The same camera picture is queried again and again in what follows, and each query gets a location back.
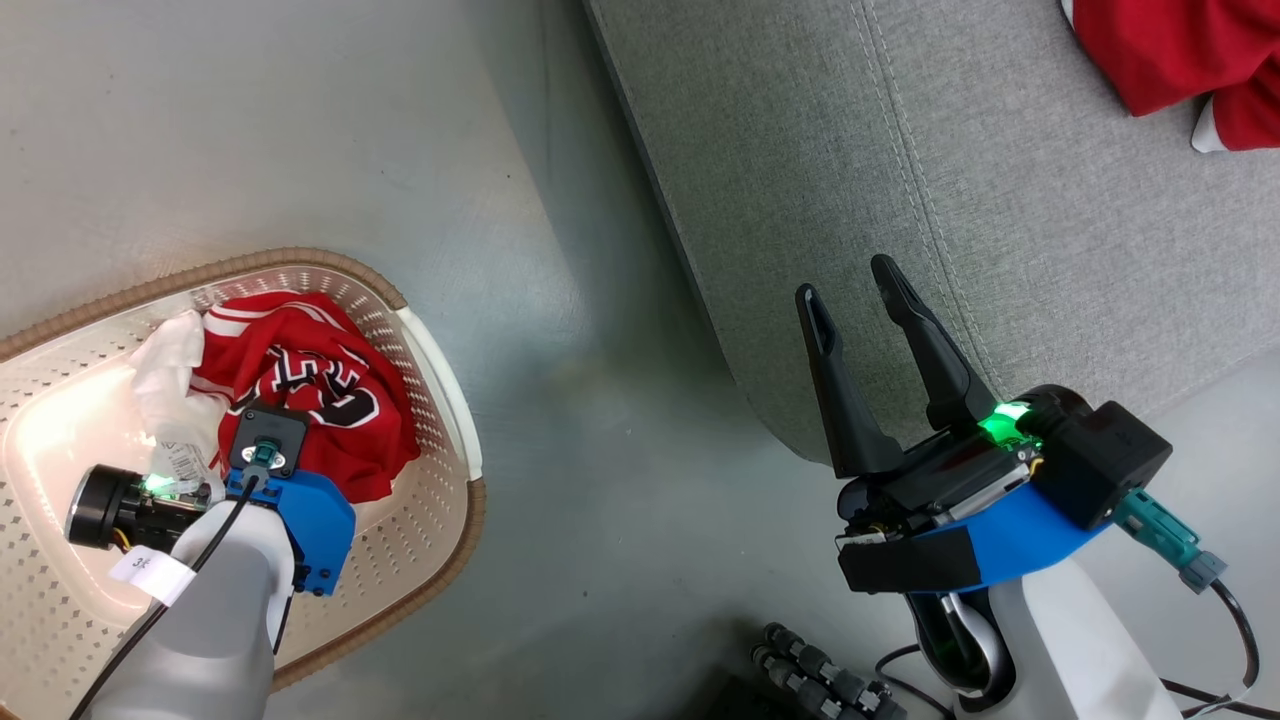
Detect grey fabric sofa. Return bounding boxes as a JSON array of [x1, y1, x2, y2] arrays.
[[583, 0, 1280, 467]]

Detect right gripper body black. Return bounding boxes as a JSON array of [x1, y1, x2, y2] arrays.
[[835, 385, 1093, 549]]

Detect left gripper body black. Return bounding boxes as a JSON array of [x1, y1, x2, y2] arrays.
[[65, 465, 227, 551]]

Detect beige perforated laundry basket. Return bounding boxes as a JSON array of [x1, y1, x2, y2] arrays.
[[0, 247, 488, 720]]

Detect black ribbed cable conduits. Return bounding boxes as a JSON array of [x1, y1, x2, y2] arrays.
[[750, 620, 907, 720]]

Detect plain red garment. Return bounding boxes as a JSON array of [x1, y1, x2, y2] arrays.
[[1060, 0, 1280, 153]]

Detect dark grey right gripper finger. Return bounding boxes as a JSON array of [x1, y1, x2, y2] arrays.
[[796, 284, 904, 479], [870, 254, 999, 433]]

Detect white cloth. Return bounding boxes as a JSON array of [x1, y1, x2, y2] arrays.
[[129, 309, 232, 483]]

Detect teal right camera connector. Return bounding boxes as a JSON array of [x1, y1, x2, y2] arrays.
[[1113, 489, 1229, 594]]

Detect white cable label tag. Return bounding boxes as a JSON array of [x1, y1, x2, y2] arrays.
[[108, 547, 199, 607]]

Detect red jersey black white letters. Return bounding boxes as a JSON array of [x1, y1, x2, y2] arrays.
[[190, 290, 422, 504]]

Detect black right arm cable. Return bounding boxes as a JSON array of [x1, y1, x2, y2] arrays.
[[1158, 578, 1263, 720]]

